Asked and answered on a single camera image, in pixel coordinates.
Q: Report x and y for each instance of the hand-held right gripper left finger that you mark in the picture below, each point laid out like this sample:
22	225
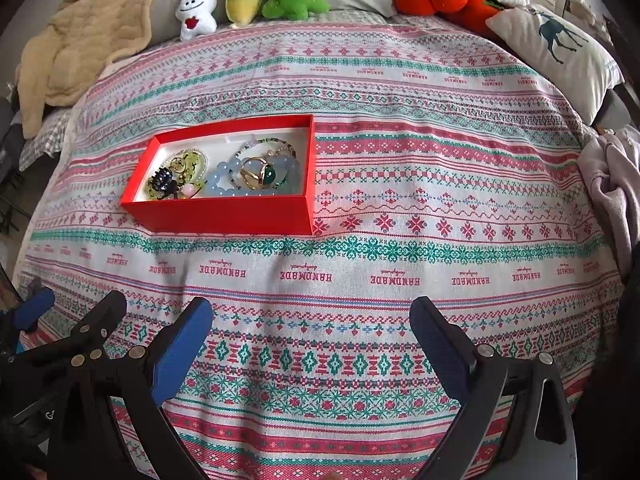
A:
182	350

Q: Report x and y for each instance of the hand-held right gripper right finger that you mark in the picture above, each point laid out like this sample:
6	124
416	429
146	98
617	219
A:
440	350

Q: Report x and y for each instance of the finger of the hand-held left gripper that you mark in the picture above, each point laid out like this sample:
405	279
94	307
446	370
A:
32	310
102	317

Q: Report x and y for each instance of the red jewelry box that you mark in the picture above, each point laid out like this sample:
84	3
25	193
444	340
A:
225	215

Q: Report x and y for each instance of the pink stone charm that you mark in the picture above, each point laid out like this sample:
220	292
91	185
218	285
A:
190	190

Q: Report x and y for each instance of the patterned red green blanket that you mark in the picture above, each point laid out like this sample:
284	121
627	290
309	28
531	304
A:
375	260

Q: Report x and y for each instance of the pale pink cloth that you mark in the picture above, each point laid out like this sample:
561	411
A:
615	185

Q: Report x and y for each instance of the beige quilted blanket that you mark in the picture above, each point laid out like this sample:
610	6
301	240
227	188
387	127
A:
90	35

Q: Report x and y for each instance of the white pillow deer print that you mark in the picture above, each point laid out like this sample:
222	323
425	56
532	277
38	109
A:
550	45

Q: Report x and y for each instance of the white rabbit plush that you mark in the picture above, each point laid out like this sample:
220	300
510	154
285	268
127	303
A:
197	7

